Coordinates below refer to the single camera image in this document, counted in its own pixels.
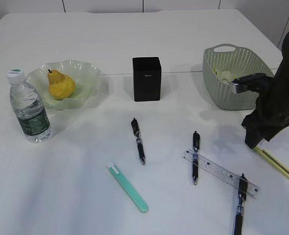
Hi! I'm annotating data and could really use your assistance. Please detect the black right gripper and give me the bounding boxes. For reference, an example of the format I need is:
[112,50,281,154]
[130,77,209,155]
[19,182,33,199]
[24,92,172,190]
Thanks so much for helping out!
[242,108,289,149]

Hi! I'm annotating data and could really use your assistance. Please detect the clear plastic ruler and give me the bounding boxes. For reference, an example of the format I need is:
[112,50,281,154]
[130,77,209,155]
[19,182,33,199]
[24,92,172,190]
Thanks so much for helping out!
[182,149,261,198]

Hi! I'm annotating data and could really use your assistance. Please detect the yellow white waste paper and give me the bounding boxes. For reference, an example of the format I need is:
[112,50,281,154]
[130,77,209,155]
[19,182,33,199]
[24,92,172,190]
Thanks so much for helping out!
[214,70,238,85]

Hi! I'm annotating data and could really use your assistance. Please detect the teal utility knife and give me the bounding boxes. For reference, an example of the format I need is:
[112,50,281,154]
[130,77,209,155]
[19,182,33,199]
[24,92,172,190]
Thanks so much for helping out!
[107,162,149,213]

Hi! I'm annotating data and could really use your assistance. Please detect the yellow pear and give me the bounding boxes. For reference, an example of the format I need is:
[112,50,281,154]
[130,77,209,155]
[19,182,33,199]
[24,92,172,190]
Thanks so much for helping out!
[47,70,76,100]

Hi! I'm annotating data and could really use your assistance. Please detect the clear plastic water bottle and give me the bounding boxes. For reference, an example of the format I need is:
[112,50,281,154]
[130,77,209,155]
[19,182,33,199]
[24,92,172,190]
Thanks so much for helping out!
[6,69,52,143]

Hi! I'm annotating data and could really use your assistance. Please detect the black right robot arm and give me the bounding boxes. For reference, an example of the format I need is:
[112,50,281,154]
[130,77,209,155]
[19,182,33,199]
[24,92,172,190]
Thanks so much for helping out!
[233,32,289,149]

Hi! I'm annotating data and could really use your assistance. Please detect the yellow utility knife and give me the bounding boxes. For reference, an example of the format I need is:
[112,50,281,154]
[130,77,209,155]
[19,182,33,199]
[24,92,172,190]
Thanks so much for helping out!
[253,147,289,179]

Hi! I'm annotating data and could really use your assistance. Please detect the black pen over ruler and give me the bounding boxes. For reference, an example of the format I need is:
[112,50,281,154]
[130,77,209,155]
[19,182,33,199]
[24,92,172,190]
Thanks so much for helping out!
[234,174,247,235]

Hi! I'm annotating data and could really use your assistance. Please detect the black pen under ruler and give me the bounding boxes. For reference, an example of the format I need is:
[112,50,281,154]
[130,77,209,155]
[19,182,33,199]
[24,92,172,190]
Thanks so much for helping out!
[192,131,200,185]

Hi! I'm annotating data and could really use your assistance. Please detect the green plastic woven basket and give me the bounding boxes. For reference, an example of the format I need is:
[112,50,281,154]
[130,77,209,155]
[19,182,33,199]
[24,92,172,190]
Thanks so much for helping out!
[202,44,274,110]

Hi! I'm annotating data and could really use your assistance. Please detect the black pen near holder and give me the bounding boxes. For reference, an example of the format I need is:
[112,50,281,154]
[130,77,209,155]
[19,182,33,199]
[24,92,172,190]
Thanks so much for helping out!
[131,118,146,165]

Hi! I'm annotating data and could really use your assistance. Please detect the black square pen holder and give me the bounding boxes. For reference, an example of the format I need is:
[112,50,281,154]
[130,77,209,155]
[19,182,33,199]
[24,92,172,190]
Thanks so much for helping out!
[133,57,162,102]

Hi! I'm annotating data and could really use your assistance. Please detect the green glass wavy plate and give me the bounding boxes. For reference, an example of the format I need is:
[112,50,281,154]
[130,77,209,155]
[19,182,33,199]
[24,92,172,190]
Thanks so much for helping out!
[27,59,101,110]

